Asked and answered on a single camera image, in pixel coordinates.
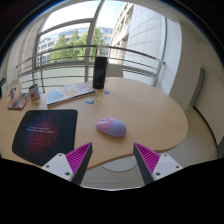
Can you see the small pale sticker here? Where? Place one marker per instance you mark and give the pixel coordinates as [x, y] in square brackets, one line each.
[36, 104]

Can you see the pink and lilac computer mouse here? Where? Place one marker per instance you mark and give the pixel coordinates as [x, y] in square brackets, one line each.
[111, 126]

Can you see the light illustrated magazine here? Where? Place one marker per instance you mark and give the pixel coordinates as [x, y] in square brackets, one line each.
[68, 93]

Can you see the black drink tumbler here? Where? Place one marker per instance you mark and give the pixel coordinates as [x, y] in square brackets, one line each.
[100, 73]

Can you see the white chair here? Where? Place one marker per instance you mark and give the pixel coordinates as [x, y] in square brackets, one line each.
[115, 71]

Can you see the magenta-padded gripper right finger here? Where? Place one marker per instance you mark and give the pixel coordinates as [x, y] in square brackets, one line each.
[163, 165]

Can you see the black printer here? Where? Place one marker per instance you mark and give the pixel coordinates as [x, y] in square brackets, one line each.
[2, 87]

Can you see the black mouse pad red swirl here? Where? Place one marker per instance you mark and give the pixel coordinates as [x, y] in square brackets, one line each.
[43, 135]

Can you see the white mug with plant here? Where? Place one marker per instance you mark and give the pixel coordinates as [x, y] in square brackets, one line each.
[34, 92]

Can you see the small dark drink can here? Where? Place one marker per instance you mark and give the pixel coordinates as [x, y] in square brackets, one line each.
[12, 93]

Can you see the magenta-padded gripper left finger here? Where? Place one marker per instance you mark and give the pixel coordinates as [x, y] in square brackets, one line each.
[63, 165]

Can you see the red magazine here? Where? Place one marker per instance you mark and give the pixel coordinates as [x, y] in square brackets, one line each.
[18, 101]

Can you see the metal window railing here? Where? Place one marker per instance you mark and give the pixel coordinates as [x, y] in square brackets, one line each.
[66, 49]

